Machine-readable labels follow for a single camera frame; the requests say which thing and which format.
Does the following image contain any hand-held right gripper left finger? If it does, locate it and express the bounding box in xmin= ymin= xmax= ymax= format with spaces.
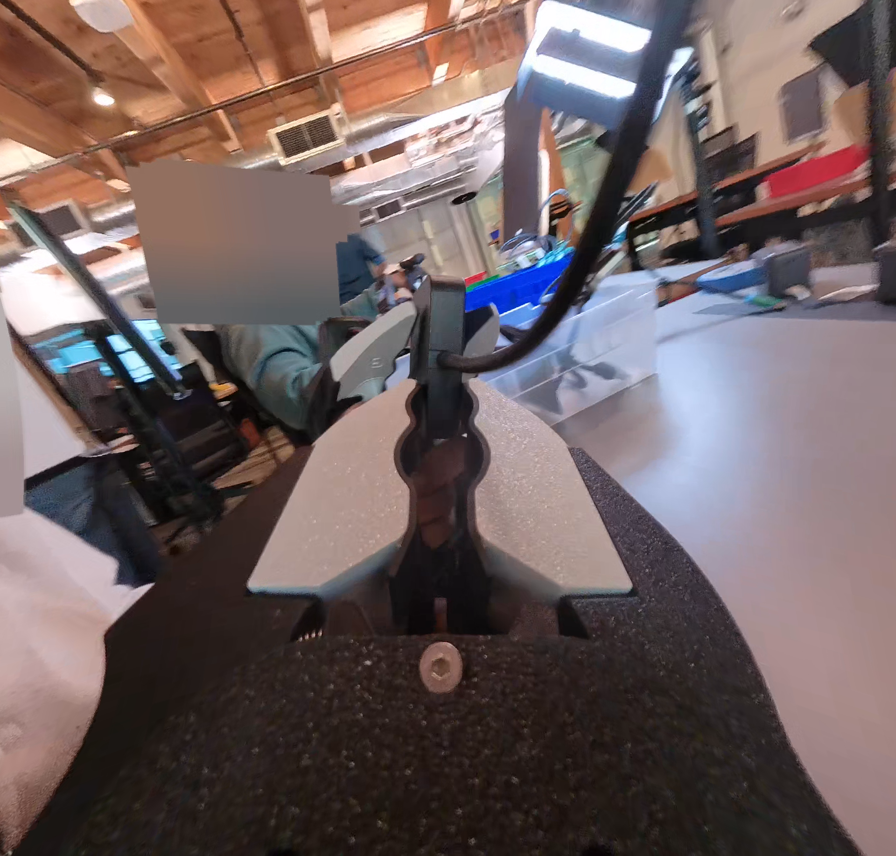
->
xmin=246 ymin=379 xmax=428 ymax=634

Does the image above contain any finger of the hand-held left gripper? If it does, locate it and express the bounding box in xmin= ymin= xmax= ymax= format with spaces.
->
xmin=329 ymin=302 xmax=420 ymax=403
xmin=462 ymin=304 xmax=502 ymax=361

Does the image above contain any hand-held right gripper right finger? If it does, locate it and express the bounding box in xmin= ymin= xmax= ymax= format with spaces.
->
xmin=455 ymin=379 xmax=636 ymax=634

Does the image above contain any black multiport hub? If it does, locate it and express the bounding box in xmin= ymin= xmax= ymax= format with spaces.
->
xmin=409 ymin=0 xmax=708 ymax=444

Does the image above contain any clear plastic bin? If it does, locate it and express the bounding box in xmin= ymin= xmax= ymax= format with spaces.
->
xmin=483 ymin=285 xmax=659 ymax=426

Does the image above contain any person's left forearm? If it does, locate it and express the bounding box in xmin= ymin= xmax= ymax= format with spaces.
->
xmin=0 ymin=506 xmax=154 ymax=853

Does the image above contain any person's left hand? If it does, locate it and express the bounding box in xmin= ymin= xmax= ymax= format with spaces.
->
xmin=412 ymin=442 xmax=469 ymax=550

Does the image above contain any blue plastic bin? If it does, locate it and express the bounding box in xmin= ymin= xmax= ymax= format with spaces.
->
xmin=465 ymin=250 xmax=582 ymax=312

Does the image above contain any white air vent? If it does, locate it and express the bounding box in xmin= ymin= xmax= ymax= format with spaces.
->
xmin=266 ymin=107 xmax=347 ymax=167

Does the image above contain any black tripod light stand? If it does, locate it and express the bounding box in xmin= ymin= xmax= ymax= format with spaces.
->
xmin=686 ymin=51 xmax=723 ymax=258
xmin=864 ymin=0 xmax=896 ymax=255
xmin=0 ymin=191 xmax=225 ymax=528

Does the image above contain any blue tape roll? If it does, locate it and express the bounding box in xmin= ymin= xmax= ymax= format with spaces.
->
xmin=696 ymin=264 xmax=767 ymax=293

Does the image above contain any led light panel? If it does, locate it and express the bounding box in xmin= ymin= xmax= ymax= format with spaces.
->
xmin=518 ymin=0 xmax=694 ymax=111

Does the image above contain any grey charger block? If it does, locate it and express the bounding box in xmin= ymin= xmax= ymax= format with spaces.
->
xmin=763 ymin=243 xmax=813 ymax=297

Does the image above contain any red plastic bin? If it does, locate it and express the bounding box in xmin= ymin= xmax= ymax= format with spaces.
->
xmin=763 ymin=145 xmax=872 ymax=200

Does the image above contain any white ceiling access point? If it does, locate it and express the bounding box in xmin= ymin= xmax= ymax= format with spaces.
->
xmin=70 ymin=0 xmax=135 ymax=32

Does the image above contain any silver air duct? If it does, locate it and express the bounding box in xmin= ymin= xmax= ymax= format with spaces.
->
xmin=332 ymin=107 xmax=506 ymax=207

